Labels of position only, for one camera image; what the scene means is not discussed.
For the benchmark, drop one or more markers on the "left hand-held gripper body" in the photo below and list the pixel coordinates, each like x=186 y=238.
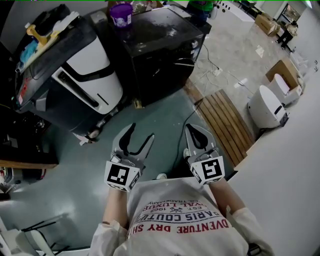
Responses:
x=117 y=175

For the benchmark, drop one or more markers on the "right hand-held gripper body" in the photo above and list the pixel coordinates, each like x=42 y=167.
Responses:
x=208 y=170

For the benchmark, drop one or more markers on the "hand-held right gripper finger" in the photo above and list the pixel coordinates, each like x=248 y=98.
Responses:
x=190 y=140
x=209 y=141

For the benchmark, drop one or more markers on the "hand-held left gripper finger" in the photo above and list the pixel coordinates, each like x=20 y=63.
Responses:
x=117 y=145
x=148 y=147

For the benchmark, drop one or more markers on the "person's right forearm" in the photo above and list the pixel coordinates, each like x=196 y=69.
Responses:
x=225 y=197

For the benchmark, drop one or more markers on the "person's left forearm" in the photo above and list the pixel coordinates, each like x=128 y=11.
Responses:
x=115 y=207

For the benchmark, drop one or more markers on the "wooden slatted board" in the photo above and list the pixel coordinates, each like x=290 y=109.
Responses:
x=225 y=125

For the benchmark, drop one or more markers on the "person's white shoe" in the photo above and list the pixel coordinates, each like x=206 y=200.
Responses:
x=161 y=176

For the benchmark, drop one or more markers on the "large white rounded appliance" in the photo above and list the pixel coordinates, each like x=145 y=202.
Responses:
x=263 y=107

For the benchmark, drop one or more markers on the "white power strip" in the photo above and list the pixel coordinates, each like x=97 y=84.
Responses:
x=217 y=72

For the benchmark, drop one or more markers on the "large black white machine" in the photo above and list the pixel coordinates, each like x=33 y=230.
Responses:
x=87 y=75

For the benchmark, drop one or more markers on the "white printed shirt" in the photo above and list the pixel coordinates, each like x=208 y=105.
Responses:
x=175 y=240

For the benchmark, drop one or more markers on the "small white rounded appliance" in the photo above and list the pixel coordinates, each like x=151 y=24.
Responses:
x=283 y=86

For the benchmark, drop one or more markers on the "white chair black legs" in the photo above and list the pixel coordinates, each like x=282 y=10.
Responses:
x=27 y=240

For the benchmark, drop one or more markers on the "blue cloth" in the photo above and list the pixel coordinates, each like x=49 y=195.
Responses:
x=28 y=51

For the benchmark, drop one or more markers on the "closed cardboard box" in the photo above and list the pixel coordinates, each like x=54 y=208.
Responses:
x=267 y=25

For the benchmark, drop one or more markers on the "purple plastic bucket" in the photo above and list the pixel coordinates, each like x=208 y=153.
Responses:
x=121 y=15

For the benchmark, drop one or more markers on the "white table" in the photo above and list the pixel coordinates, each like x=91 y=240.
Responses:
x=235 y=10

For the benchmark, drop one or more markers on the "white glove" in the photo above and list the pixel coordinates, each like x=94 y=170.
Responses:
x=66 y=21

